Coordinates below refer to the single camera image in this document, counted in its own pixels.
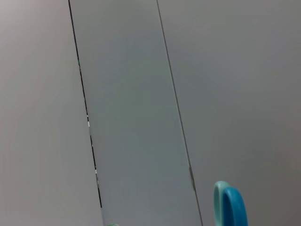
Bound blue teal scissors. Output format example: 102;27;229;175
213;180;249;226

